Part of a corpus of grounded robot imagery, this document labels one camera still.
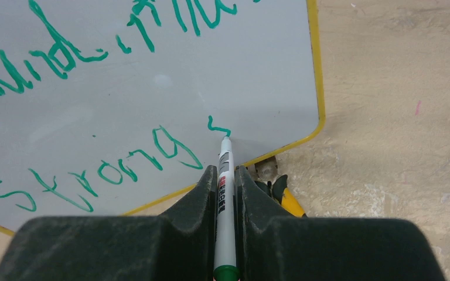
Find yellow handled pliers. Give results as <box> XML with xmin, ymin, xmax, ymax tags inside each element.
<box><xmin>254</xmin><ymin>156</ymin><xmax>307</xmax><ymax>217</ymax></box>

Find yellow framed whiteboard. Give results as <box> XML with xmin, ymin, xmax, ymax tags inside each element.
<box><xmin>0</xmin><ymin>1</ymin><xmax>325</xmax><ymax>232</ymax></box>

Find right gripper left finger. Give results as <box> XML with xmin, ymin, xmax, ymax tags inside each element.
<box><xmin>156</xmin><ymin>165</ymin><xmax>217</xmax><ymax>280</ymax></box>

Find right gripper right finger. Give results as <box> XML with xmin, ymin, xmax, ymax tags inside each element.
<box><xmin>234</xmin><ymin>166</ymin><xmax>290</xmax><ymax>280</ymax></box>

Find green whiteboard marker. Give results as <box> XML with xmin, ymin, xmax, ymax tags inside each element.
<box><xmin>213</xmin><ymin>136</ymin><xmax>240</xmax><ymax>280</ymax></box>

